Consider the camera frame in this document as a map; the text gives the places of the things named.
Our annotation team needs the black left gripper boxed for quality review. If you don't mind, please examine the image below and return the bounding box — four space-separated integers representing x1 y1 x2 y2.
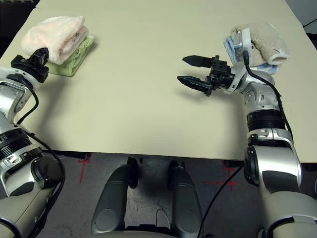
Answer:
10 47 50 84

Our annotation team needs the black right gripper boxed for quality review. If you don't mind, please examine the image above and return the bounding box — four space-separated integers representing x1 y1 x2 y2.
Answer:
177 55 235 96

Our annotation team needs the pink embroidered towel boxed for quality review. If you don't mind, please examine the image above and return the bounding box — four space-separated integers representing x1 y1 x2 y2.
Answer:
21 16 89 64

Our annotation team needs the green folded towel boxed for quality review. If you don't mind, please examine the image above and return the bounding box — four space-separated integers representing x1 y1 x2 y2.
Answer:
47 36 96 78

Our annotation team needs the blue folded towel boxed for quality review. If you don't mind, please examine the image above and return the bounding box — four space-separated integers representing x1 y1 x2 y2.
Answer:
223 36 279 75

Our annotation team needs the beige folded towel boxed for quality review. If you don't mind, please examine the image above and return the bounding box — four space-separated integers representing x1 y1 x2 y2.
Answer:
230 21 290 67

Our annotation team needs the black foam floor mat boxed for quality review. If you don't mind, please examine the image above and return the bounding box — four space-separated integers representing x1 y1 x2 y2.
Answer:
0 0 42 57

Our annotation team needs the robot waist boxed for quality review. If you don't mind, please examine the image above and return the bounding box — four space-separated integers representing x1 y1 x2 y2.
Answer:
91 224 174 238

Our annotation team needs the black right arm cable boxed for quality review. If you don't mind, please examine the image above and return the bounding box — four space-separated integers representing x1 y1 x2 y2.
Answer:
197 51 294 238

